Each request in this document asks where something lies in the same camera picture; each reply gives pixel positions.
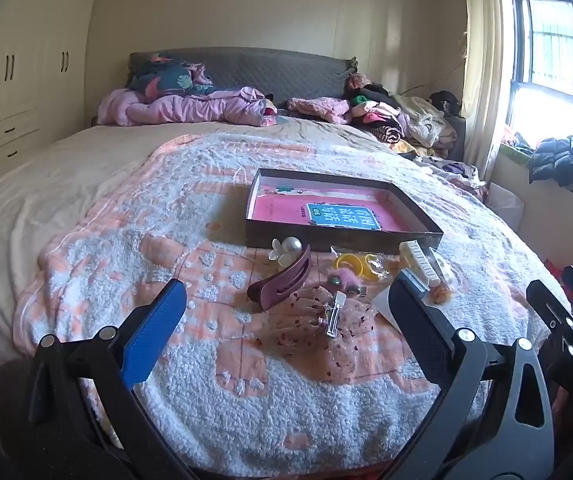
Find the pink fuzzy garment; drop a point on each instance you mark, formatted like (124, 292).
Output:
(316, 107)

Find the cream curtain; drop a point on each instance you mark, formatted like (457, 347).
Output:
(484, 70)

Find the dark puffer jacket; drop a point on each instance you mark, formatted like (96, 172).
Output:
(561, 155)

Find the white paper piece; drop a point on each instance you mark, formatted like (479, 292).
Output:
(384, 310)

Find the red plastic bag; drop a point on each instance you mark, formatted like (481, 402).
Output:
(556, 269)

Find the dark shallow cardboard box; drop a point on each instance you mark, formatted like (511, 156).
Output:
(341, 242)

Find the grey quilted headboard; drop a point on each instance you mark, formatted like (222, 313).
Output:
(276, 72)

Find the pink book with blue label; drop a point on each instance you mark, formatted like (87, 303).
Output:
(286, 207)

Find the clear plastic bag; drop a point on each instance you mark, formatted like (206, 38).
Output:
(391, 262)

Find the bed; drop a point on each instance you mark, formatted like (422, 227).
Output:
(41, 195)

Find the maroon hair claw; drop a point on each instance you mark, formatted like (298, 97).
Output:
(271, 290)

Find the window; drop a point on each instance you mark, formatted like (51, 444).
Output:
(551, 45)

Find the orange and white fleece blanket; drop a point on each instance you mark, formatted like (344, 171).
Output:
(246, 410)

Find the white paper bag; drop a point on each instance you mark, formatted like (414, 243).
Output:
(505, 206)

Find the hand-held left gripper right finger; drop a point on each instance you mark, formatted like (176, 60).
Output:
(416, 330)

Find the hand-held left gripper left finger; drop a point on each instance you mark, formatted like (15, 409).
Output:
(156, 330)

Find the black bag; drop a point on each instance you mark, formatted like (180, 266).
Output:
(445, 101)

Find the pink quilt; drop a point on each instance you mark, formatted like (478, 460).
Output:
(186, 109)

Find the pile of clothes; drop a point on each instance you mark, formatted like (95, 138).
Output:
(406, 120)

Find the cream wardrobe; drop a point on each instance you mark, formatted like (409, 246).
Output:
(26, 70)

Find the crumpled clothes heap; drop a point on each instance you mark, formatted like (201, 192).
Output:
(454, 170)

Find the dark floral pillow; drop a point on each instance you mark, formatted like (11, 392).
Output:
(166, 77)

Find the pink mesh bow hair clip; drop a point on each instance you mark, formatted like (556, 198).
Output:
(356, 320)

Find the white hair claw clip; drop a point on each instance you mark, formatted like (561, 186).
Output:
(419, 260)

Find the pink pom-pom hair clip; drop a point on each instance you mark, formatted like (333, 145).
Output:
(339, 277)

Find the clear plastic packet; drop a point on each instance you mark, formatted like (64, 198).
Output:
(444, 265)

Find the pearl flower hair clip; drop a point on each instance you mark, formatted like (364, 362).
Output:
(291, 246)

